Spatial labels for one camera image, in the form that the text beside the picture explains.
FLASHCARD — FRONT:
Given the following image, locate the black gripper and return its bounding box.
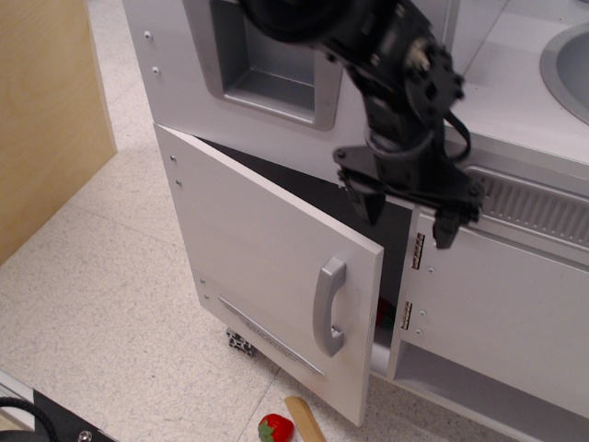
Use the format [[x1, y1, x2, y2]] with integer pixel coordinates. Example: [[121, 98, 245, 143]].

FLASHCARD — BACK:
[[333, 141, 483, 250]]

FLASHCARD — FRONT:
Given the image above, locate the silver fridge door handle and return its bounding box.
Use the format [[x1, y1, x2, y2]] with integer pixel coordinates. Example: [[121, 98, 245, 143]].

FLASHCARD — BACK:
[[312, 256, 346, 357]]

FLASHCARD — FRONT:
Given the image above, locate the white fridge door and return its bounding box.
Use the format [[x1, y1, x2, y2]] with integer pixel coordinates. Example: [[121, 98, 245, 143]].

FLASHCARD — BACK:
[[155, 125, 384, 425]]

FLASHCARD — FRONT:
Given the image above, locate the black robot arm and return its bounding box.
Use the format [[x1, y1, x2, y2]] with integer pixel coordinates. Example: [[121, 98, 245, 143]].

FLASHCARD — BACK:
[[241, 1, 483, 250]]

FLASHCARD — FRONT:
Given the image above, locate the upper brass hinge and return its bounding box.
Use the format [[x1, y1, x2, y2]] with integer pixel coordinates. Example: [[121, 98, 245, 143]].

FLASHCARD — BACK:
[[411, 233, 425, 270]]

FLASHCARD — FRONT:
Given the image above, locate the brass hinge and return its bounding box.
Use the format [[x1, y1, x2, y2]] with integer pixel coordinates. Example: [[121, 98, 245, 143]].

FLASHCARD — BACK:
[[400, 301, 412, 330], [411, 233, 425, 270]]

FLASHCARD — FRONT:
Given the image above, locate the lower brass hinge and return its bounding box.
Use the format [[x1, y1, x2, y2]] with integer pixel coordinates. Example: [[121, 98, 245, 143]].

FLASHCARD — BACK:
[[400, 301, 412, 330]]

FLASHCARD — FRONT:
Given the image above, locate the white oven door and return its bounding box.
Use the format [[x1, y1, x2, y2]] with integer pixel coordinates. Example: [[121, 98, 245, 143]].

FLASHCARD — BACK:
[[400, 215, 588, 416]]

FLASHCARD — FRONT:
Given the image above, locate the silver vent grille panel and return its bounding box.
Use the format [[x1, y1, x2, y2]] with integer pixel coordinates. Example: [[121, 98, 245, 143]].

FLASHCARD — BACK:
[[465, 166, 588, 251]]

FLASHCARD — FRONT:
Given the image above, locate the white toy kitchen unit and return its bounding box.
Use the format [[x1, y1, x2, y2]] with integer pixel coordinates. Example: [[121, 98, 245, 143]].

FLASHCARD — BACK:
[[124, 1, 588, 441]]

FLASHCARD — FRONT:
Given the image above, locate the silver door emblem trim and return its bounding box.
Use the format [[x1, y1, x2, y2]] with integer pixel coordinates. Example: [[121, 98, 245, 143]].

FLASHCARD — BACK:
[[217, 296, 326, 377]]

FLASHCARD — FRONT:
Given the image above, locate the silver sink basin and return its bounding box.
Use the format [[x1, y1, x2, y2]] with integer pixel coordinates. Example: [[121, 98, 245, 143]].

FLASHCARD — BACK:
[[539, 23, 588, 124]]

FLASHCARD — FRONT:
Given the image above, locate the silver ice dispenser recess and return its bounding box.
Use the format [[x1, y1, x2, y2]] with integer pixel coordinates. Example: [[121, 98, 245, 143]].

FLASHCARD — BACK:
[[183, 1, 342, 132]]

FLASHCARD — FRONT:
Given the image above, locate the wooden spatula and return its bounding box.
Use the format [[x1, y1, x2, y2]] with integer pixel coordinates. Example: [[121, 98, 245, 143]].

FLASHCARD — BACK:
[[284, 396, 327, 442]]

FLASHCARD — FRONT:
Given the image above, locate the red toy strawberry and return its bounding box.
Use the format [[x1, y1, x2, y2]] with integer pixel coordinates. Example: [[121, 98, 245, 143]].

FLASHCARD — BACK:
[[258, 413, 295, 442]]

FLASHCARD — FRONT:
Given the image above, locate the wooden panel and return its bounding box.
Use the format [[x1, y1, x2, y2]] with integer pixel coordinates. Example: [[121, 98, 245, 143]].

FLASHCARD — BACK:
[[1, 1, 116, 262]]

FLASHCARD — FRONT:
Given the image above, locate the aluminium extrusion rail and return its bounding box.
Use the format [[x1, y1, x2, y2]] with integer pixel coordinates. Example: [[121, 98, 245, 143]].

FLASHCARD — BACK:
[[225, 327, 258, 357]]

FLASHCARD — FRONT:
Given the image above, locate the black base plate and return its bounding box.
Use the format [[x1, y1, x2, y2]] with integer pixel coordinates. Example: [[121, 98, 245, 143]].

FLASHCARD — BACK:
[[1, 386, 116, 442]]

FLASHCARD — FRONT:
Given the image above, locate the black cable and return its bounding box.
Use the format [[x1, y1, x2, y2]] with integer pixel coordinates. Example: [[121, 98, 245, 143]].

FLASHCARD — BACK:
[[0, 395, 59, 442]]

